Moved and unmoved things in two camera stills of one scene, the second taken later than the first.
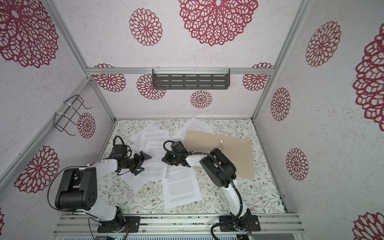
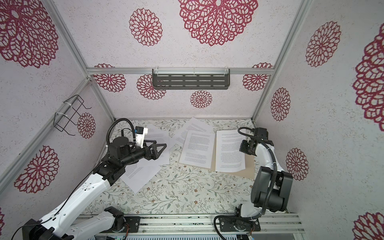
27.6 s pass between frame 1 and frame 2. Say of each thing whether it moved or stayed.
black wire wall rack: stayed
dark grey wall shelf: stayed
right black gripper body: moved
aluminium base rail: stayed
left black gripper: moved
